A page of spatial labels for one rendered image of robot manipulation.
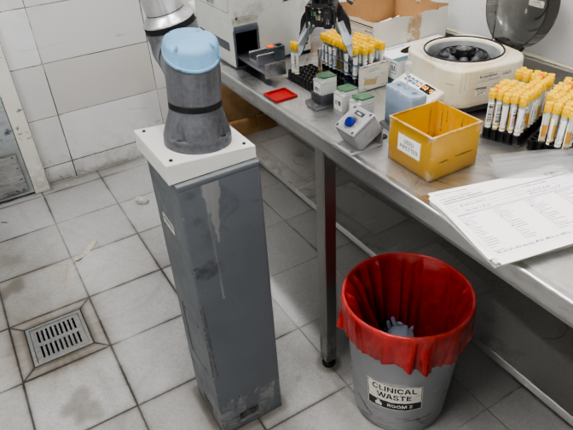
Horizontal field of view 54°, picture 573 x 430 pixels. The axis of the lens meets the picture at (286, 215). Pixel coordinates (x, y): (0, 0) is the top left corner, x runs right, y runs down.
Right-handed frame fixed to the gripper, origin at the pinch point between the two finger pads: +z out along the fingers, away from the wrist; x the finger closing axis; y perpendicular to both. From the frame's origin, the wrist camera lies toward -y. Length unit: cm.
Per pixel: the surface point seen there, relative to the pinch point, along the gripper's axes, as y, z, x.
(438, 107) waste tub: 21.9, 3.5, 28.3
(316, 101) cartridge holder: 5.1, 10.8, -1.6
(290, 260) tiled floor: -36, 100, -22
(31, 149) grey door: -71, 76, -159
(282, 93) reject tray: -2.4, 12.0, -12.5
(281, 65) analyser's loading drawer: -11.3, 7.4, -14.5
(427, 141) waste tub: 38.4, 3.4, 26.3
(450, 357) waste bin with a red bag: 37, 65, 37
